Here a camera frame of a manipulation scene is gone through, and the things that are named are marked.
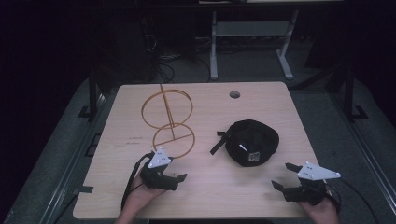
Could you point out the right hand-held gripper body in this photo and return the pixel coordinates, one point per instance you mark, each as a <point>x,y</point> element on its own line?
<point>314,174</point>

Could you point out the black metal post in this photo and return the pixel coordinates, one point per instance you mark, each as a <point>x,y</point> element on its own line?
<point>349,93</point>
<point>92,93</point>

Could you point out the person's left hand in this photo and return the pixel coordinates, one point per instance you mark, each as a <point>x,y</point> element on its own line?
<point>141,196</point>

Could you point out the black table edge bracket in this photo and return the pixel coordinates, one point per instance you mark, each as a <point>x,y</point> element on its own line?
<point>83,189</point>

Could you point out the person's right hand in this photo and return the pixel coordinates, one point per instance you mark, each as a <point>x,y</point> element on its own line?
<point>322,213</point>

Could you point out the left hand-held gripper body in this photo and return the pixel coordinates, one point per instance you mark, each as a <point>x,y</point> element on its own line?
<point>159,179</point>

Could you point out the black cap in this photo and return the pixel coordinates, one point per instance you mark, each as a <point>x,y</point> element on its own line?
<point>252,143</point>

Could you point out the grey metal table frame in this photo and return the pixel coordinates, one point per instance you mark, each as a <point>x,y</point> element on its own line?
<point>249,28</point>

